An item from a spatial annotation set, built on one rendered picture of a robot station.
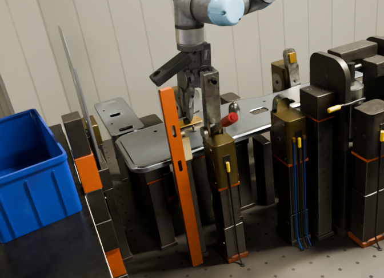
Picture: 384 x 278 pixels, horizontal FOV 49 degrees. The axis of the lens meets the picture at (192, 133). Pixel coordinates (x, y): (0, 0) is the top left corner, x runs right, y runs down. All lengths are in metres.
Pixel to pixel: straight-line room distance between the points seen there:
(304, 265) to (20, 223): 0.68
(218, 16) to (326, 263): 0.66
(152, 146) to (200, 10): 0.36
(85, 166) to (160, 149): 0.26
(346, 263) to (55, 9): 2.19
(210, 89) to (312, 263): 0.52
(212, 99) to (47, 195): 0.40
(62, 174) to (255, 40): 2.47
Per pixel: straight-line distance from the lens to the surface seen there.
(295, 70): 1.42
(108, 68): 2.88
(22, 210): 0.86
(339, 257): 1.18
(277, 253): 1.19
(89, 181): 0.92
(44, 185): 0.84
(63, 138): 1.22
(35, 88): 2.66
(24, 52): 2.61
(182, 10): 1.08
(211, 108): 0.96
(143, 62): 2.91
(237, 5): 1.01
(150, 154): 1.08
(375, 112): 1.02
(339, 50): 1.08
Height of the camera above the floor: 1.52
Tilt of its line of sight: 27 degrees down
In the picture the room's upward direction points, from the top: 9 degrees counter-clockwise
